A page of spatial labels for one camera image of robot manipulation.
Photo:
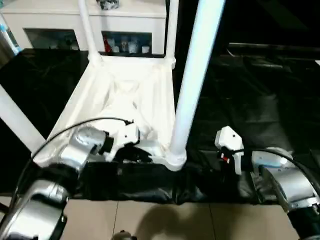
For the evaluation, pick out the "white cabinet with glass doors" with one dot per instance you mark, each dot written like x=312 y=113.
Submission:
x=50 y=20

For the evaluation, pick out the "white flat sheet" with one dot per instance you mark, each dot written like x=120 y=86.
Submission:
x=317 y=63

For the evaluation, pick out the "white plastic table leg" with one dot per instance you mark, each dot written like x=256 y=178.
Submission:
x=15 y=120
x=195 y=75
x=87 y=30
x=172 y=27

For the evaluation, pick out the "white jar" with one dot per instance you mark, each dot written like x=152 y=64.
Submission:
x=132 y=47

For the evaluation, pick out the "black robot left foot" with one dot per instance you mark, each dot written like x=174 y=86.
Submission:
x=121 y=236

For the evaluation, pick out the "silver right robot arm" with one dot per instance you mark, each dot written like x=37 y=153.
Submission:
x=285 y=180

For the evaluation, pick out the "black backdrop cloth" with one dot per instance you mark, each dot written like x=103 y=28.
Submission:
x=270 y=20

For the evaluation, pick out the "red bottle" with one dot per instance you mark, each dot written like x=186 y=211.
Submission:
x=107 y=45

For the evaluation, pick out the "small grey patterned box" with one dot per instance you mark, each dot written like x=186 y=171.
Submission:
x=107 y=4

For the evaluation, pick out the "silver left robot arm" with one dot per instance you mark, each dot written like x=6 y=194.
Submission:
x=75 y=150

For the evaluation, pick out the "light blue translucent pole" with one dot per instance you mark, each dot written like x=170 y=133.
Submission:
x=7 y=37

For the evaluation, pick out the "black plastic mat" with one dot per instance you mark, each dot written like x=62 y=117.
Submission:
x=260 y=110

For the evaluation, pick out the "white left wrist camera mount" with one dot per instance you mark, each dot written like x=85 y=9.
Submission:
x=125 y=135

